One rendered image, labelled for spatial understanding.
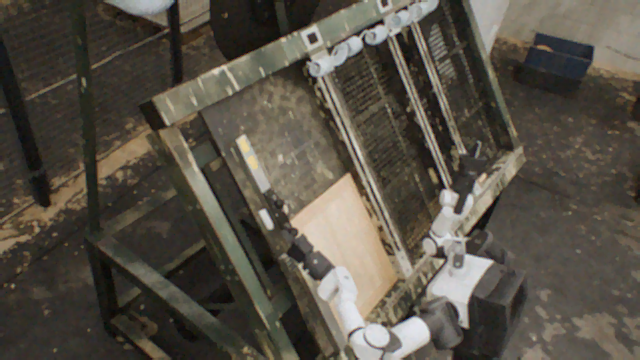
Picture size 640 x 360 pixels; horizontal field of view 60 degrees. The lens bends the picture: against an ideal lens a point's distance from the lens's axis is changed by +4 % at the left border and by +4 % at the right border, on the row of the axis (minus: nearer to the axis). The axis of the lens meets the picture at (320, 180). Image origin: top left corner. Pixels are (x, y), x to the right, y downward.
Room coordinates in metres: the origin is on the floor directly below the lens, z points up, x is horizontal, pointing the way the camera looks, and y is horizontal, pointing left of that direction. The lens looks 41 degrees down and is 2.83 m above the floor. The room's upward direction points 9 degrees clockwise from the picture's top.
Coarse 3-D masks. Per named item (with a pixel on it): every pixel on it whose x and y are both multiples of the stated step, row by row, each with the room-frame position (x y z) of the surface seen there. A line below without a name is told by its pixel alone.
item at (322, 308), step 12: (240, 156) 1.51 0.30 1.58; (252, 180) 1.48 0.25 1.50; (264, 180) 1.49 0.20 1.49; (264, 204) 1.44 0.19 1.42; (276, 228) 1.41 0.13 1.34; (300, 264) 1.35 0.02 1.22; (300, 276) 1.34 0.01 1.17; (312, 288) 1.32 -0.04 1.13; (312, 300) 1.30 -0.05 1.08; (324, 300) 1.31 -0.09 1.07; (324, 312) 1.28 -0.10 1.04; (324, 324) 1.26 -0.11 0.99; (336, 324) 1.28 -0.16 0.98; (336, 336) 1.24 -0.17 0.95; (336, 348) 1.22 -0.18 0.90
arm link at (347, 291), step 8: (336, 272) 1.19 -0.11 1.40; (344, 272) 1.21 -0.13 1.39; (336, 280) 1.17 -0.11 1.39; (344, 280) 1.16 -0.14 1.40; (352, 280) 1.19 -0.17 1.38; (344, 288) 1.13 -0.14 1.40; (352, 288) 1.14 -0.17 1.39; (344, 296) 1.11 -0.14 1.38; (352, 296) 1.12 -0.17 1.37; (336, 304) 1.10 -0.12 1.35
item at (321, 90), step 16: (304, 32) 1.99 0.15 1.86; (304, 64) 1.98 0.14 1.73; (336, 64) 1.93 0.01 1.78; (320, 80) 1.95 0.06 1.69; (320, 96) 1.93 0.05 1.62; (320, 112) 1.92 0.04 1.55; (336, 112) 1.92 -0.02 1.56; (336, 128) 1.88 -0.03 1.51; (336, 144) 1.87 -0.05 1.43; (352, 144) 1.87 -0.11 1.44; (352, 160) 1.82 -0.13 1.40; (352, 176) 1.81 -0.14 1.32; (368, 176) 1.82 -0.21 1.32; (368, 192) 1.77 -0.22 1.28; (368, 208) 1.75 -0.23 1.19; (384, 208) 1.77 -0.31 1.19; (384, 224) 1.72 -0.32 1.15; (384, 240) 1.70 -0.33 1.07; (400, 256) 1.67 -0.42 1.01; (400, 272) 1.63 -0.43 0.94
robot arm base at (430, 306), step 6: (432, 300) 1.20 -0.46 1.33; (438, 300) 1.17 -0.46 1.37; (444, 300) 1.17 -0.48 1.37; (420, 306) 1.17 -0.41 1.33; (426, 306) 1.14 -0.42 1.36; (432, 306) 1.14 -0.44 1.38; (438, 306) 1.14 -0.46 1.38; (450, 306) 1.19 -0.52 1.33; (450, 312) 1.17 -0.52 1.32; (456, 324) 1.14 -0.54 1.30; (462, 336) 1.11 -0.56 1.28; (450, 342) 1.06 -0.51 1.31; (456, 342) 1.06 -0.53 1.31; (438, 348) 1.05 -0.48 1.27; (444, 348) 1.04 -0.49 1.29
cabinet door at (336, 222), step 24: (336, 192) 1.71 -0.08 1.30; (312, 216) 1.55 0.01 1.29; (336, 216) 1.63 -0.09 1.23; (360, 216) 1.71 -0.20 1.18; (312, 240) 1.48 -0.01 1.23; (336, 240) 1.55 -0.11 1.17; (360, 240) 1.64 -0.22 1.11; (336, 264) 1.48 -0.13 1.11; (360, 264) 1.56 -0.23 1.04; (384, 264) 1.64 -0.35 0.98; (360, 288) 1.48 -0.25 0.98; (384, 288) 1.56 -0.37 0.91; (336, 312) 1.33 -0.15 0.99; (360, 312) 1.40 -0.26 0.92
